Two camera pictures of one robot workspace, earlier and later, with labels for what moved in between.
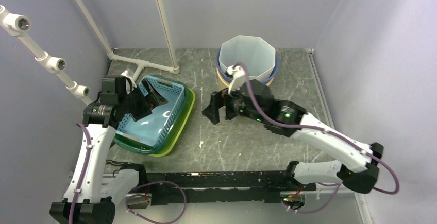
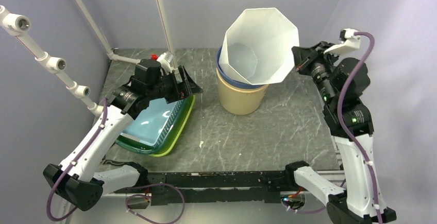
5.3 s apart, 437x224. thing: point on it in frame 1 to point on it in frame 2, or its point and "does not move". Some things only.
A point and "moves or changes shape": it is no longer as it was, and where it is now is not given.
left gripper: [153, 99] to [181, 91]
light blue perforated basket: [150, 129] does not move
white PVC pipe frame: [16, 25] does not move
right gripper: [218, 99] to [303, 55]
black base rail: [168, 188] does not move
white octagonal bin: [257, 56] moves or changes shape
